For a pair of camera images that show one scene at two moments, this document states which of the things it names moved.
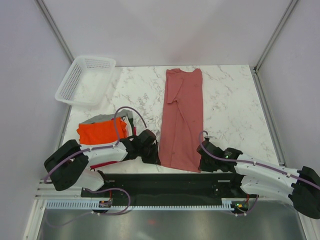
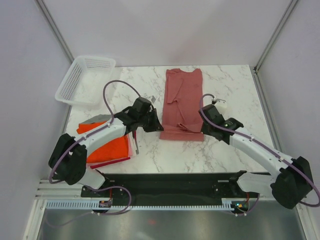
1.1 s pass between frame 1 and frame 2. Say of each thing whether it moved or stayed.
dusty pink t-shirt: moved
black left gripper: moved
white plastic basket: stayed
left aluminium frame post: stayed
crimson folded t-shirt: stayed
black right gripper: moved
